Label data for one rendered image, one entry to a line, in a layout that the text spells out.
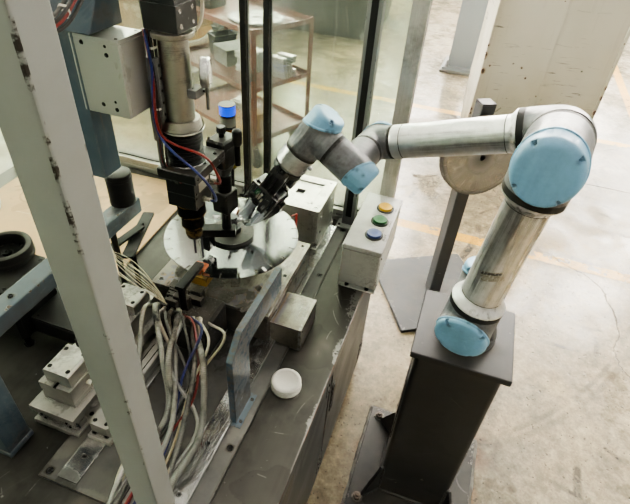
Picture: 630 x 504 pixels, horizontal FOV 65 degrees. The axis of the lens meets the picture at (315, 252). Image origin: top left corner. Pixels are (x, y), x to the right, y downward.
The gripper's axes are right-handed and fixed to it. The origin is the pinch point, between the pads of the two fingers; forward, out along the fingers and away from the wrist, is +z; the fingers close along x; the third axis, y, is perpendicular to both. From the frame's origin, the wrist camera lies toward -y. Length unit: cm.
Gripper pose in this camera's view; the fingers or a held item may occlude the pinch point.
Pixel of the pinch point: (248, 220)
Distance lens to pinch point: 124.6
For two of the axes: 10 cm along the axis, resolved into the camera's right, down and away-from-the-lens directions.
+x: 7.3, 6.9, 0.1
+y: -3.7, 4.0, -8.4
